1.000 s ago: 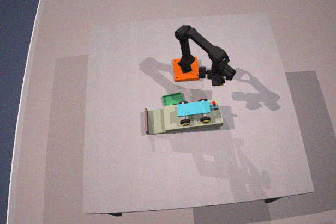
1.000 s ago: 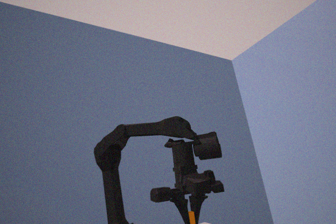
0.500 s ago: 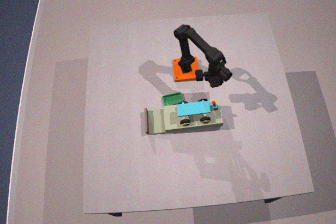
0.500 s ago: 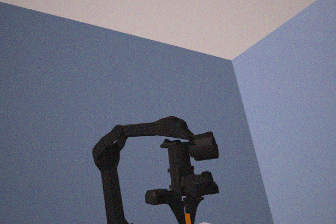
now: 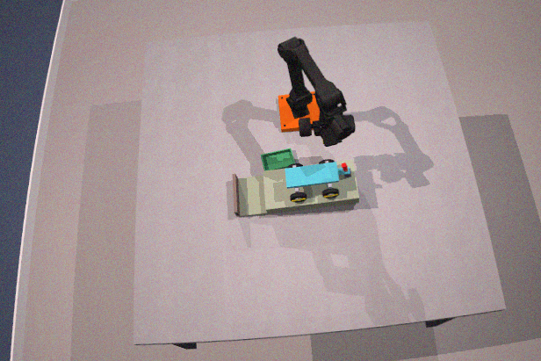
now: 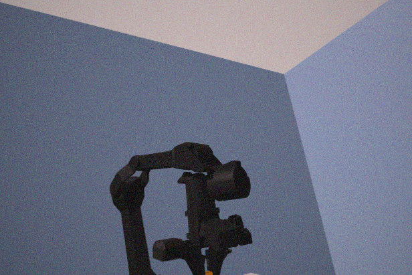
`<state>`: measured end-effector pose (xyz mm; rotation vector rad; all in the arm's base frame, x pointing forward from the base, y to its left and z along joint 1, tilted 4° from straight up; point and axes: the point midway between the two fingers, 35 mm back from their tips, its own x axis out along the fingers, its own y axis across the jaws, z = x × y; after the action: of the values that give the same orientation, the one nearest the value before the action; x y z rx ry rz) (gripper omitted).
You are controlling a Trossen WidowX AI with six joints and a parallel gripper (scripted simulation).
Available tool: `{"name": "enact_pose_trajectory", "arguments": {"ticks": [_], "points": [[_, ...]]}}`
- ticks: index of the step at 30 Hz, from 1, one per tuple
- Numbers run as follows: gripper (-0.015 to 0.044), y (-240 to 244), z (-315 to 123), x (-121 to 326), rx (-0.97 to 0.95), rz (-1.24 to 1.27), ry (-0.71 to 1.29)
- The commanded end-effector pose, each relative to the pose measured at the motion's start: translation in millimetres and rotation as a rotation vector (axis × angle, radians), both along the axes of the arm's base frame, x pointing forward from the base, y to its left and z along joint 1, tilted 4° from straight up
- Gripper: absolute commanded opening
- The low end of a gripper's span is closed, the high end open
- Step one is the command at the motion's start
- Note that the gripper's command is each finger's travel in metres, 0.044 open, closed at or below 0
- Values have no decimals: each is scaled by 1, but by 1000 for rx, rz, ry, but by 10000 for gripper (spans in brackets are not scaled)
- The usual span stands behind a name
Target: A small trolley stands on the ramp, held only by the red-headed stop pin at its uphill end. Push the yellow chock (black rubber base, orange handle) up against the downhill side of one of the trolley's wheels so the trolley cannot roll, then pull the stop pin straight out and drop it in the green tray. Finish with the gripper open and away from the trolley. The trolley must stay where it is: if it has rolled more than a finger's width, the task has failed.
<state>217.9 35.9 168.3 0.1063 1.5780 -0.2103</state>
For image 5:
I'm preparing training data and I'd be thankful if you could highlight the green tray floor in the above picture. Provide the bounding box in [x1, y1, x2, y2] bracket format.
[263, 151, 293, 170]

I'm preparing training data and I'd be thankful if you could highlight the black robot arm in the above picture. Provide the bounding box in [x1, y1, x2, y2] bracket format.
[278, 37, 353, 147]

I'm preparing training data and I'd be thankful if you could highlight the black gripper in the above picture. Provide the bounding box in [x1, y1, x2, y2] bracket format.
[299, 114, 356, 138]

